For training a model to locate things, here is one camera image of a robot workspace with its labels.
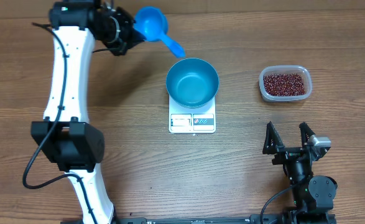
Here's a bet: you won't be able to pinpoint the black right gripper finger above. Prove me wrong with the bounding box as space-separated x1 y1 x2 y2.
299 122 315 147
262 121 285 155

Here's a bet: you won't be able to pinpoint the blue plastic measuring scoop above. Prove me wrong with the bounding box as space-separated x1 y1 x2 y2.
134 6 185 58

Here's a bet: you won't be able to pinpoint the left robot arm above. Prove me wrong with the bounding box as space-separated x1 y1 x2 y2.
30 1 142 223

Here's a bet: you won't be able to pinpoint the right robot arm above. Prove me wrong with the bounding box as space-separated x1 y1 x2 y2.
262 122 338 223

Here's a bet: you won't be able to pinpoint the white digital kitchen scale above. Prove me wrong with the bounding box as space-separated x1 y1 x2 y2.
169 97 216 134

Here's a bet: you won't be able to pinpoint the teal blue bowl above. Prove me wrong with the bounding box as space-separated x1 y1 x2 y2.
165 58 220 108

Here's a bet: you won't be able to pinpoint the red beans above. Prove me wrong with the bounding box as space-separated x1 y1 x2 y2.
263 73 305 96

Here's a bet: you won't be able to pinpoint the clear plastic container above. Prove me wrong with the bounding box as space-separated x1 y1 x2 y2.
259 65 313 103

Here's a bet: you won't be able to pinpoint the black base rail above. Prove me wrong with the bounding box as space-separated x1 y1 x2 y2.
60 210 337 224

